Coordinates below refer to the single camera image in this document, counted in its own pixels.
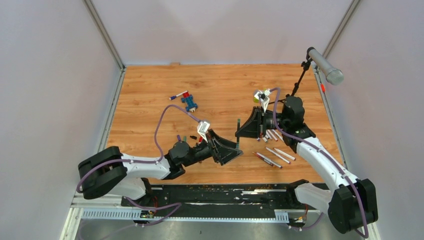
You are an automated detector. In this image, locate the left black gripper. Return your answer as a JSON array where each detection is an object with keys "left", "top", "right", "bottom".
[{"left": 182, "top": 129, "right": 244, "bottom": 168}]

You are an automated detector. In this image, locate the red capped short pen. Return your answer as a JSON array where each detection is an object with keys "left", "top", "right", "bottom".
[{"left": 267, "top": 129, "right": 278, "bottom": 141}]

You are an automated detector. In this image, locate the slotted cable duct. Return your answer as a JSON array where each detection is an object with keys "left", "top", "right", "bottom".
[{"left": 81, "top": 207, "right": 290, "bottom": 223}]

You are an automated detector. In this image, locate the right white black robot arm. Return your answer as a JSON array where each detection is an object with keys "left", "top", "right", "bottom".
[{"left": 235, "top": 96, "right": 379, "bottom": 234}]

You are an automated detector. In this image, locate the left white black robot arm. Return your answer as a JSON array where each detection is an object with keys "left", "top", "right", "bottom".
[{"left": 76, "top": 129, "right": 243, "bottom": 207}]

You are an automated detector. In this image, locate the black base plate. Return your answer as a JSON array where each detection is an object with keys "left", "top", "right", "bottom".
[{"left": 135, "top": 183, "right": 314, "bottom": 219}]

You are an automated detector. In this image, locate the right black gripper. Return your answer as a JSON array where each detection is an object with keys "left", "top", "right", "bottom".
[{"left": 234, "top": 106, "right": 289, "bottom": 139}]

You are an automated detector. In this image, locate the blue red block toy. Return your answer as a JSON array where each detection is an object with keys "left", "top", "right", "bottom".
[{"left": 181, "top": 91, "right": 198, "bottom": 113}]

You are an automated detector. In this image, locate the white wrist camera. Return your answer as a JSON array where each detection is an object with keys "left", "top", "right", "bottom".
[
  {"left": 196, "top": 120, "right": 211, "bottom": 142},
  {"left": 253, "top": 88, "right": 271, "bottom": 113}
]

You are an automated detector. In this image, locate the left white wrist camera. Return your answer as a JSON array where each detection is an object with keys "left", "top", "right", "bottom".
[{"left": 196, "top": 120, "right": 211, "bottom": 142}]

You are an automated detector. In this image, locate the white pen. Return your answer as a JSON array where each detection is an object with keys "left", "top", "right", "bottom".
[{"left": 273, "top": 147, "right": 296, "bottom": 161}]

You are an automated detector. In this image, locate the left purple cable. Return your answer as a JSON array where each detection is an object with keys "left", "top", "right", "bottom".
[{"left": 76, "top": 104, "right": 203, "bottom": 226}]

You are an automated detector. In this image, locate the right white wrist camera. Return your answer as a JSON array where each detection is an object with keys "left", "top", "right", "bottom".
[{"left": 253, "top": 88, "right": 271, "bottom": 113}]

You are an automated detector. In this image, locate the silver microphone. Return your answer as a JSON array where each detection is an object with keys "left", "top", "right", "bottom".
[{"left": 306, "top": 47, "right": 344, "bottom": 86}]

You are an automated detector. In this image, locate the blue capped pen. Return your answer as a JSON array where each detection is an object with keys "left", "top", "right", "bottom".
[{"left": 169, "top": 91, "right": 187, "bottom": 101}]

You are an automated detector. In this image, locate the black microphone stand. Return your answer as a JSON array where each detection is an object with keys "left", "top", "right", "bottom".
[{"left": 290, "top": 57, "right": 312, "bottom": 96}]

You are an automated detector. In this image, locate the purple capped pen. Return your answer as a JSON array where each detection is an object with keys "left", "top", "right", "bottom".
[{"left": 265, "top": 147, "right": 291, "bottom": 164}]

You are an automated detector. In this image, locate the red slim pen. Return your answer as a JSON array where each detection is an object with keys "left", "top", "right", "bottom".
[{"left": 252, "top": 152, "right": 274, "bottom": 166}]

